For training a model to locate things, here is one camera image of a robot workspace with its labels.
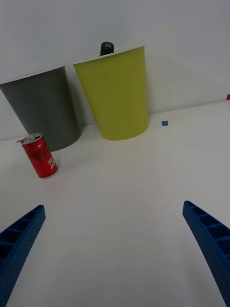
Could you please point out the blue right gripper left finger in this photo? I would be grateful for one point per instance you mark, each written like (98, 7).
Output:
(22, 237)

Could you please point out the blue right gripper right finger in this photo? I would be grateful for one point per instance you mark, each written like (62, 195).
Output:
(210, 237)

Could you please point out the red drink can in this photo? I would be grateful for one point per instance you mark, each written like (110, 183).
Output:
(40, 157)

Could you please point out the grey plastic waste bin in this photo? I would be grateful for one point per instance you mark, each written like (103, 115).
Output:
(43, 105)

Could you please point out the yellow-green plastic waste bin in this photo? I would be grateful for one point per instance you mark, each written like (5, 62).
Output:
(117, 96)

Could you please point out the green bottle with black cap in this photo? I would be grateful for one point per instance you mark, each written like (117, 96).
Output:
(106, 48)

